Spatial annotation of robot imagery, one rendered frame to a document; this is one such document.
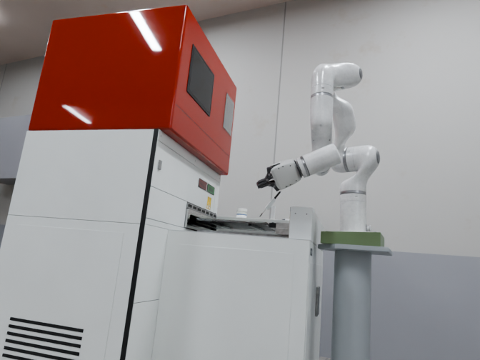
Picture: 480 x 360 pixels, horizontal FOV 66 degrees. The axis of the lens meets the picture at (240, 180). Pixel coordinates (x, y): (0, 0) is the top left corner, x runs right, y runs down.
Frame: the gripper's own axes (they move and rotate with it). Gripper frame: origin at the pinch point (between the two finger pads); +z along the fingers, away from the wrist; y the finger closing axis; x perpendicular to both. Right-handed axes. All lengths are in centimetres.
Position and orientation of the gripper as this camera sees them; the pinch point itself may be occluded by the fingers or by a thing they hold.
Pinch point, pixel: (261, 183)
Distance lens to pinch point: 145.7
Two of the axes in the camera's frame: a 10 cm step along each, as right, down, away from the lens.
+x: 0.2, 3.8, -9.2
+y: -4.0, -8.4, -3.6
